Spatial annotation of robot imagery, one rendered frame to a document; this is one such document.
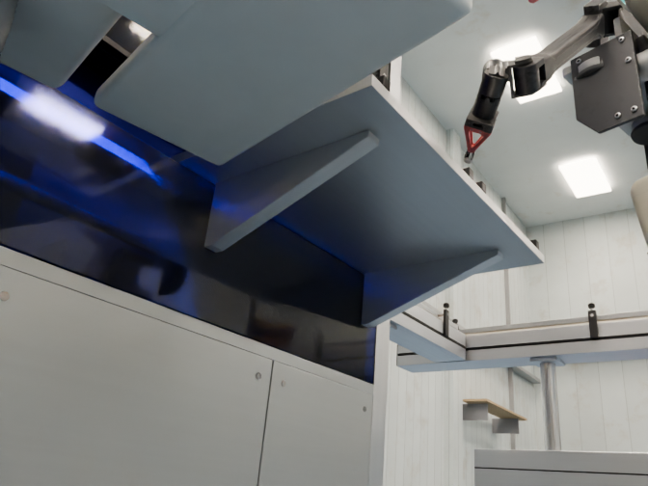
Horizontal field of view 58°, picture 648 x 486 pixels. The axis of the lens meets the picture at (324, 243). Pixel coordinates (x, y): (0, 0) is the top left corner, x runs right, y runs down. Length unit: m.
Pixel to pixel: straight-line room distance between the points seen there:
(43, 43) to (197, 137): 0.21
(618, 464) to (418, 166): 1.27
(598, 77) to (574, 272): 11.70
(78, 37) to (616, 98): 0.76
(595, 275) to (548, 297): 0.98
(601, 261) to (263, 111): 12.05
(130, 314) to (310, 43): 0.51
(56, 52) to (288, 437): 0.78
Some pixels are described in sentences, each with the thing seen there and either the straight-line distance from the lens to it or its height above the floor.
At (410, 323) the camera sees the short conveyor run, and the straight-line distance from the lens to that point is 1.85.
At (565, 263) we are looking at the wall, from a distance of 12.82.
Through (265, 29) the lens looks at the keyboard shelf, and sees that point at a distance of 0.65.
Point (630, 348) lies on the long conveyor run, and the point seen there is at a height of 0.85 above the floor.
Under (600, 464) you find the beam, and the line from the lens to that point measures 2.03.
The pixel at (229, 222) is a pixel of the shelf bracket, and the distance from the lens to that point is 1.04.
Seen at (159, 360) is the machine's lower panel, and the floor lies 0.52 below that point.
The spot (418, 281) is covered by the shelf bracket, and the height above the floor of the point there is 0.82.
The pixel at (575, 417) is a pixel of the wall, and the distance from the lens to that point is 12.02.
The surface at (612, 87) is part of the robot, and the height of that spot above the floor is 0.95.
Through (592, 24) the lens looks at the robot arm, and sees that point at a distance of 1.72.
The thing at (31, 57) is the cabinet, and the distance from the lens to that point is 0.84.
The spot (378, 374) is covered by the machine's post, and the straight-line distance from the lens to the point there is 1.46.
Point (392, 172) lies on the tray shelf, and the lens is 1.02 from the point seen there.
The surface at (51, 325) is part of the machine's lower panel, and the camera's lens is 0.89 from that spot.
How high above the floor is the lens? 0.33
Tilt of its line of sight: 24 degrees up
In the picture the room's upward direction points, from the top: 6 degrees clockwise
